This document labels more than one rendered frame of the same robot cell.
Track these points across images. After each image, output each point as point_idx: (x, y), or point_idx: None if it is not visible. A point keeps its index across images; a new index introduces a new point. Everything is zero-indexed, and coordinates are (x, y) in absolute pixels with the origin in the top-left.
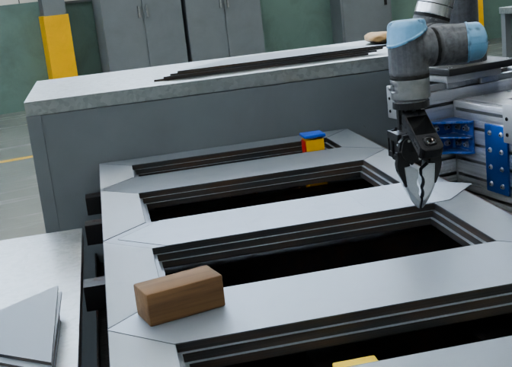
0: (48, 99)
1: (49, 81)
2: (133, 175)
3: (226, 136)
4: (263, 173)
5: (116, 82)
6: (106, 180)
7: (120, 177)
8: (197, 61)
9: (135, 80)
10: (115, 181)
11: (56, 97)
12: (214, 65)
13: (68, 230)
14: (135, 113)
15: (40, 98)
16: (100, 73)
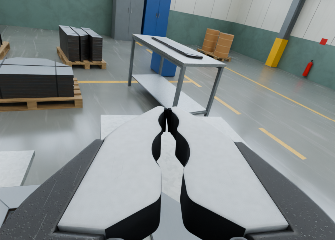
0: (102, 123)
1: (216, 121)
2: (17, 206)
3: None
4: None
5: (166, 153)
6: (21, 189)
7: (22, 197)
8: None
9: (170, 165)
10: (7, 195)
11: (110, 125)
12: (161, 239)
13: (19, 185)
14: None
15: (113, 119)
16: (244, 143)
